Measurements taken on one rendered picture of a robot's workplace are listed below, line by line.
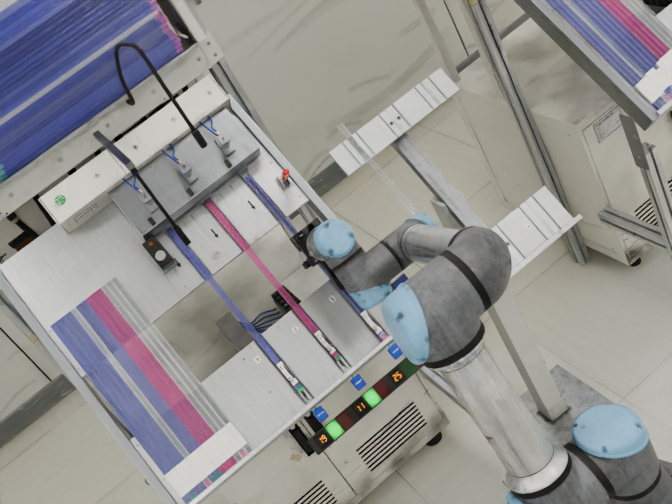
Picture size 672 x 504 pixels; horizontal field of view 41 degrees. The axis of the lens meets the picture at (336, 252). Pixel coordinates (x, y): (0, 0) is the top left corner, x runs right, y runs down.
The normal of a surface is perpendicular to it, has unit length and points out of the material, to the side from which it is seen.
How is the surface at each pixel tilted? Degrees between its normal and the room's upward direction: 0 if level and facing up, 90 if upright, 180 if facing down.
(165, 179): 46
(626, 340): 0
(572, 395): 0
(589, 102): 0
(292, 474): 90
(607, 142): 90
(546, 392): 90
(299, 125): 90
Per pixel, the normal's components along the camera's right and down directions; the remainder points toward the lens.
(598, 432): -0.34, -0.79
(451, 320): 0.36, 0.14
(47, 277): 0.02, -0.25
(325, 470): 0.46, 0.33
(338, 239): 0.18, -0.07
